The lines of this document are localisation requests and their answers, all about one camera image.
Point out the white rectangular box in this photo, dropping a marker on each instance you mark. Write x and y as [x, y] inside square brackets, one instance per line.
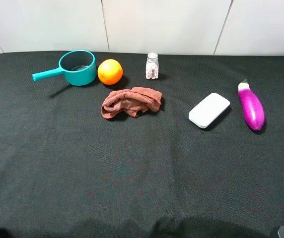
[208, 109]

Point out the purple toy eggplant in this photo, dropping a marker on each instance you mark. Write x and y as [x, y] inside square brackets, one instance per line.
[252, 107]

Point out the teal saucepan with handle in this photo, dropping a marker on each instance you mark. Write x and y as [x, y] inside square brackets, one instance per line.
[78, 67]

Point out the black table cloth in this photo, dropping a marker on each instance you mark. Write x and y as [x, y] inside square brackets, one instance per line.
[67, 172]

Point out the glass jar of candies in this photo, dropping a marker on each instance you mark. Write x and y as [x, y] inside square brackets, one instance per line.
[152, 66]

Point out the brown crumpled cloth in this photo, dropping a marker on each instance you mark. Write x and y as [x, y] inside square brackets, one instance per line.
[131, 101]

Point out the orange fruit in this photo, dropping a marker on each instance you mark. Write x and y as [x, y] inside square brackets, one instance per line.
[110, 72]

